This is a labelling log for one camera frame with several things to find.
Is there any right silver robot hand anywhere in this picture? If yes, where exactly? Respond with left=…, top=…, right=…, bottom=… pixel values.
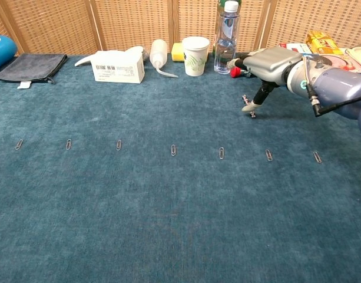
left=227, top=47, right=303, bottom=113

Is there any magnetic bead rod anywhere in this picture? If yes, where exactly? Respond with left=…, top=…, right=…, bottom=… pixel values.
left=241, top=94, right=257, bottom=119

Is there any red and white box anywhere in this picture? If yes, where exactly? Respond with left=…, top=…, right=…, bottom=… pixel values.
left=278, top=42, right=313, bottom=55

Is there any red emergency stop button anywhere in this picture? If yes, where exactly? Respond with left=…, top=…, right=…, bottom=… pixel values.
left=230, top=66, right=253, bottom=79

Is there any clear water bottle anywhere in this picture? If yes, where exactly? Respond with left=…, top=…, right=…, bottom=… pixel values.
left=213, top=1, right=241, bottom=74

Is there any yellow snack box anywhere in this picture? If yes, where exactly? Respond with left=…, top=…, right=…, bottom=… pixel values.
left=306, top=30, right=345, bottom=56

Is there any white leaf-print paper cup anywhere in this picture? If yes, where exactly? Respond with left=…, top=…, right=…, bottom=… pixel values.
left=181, top=36, right=211, bottom=77

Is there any beige lidded lunch container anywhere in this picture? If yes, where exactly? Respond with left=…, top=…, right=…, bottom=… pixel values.
left=345, top=45, right=361, bottom=71

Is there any yellow sponge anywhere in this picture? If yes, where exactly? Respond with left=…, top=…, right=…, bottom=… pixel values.
left=171, top=42, right=186, bottom=62

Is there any white squeeze wash bottle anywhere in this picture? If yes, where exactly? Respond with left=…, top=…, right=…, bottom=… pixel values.
left=149, top=39, right=179, bottom=78

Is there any wicker folding screen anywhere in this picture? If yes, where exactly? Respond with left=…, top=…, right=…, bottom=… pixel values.
left=0, top=0, right=361, bottom=57

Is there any white barcode carton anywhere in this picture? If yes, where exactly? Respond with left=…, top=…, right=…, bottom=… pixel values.
left=90, top=50, right=145, bottom=84

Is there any teal table cloth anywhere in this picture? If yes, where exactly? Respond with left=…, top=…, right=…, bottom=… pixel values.
left=0, top=52, right=361, bottom=283

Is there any grey zip pouch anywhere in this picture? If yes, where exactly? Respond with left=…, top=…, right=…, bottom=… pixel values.
left=0, top=53, right=68, bottom=90

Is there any blue detergent bottle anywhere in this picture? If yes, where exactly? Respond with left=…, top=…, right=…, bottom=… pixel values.
left=0, top=34, right=18, bottom=74

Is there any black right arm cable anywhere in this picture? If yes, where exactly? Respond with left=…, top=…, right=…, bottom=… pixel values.
left=306, top=84, right=361, bottom=117

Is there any white handled dish brush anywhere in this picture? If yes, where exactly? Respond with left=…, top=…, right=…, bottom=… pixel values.
left=74, top=45, right=145, bottom=67

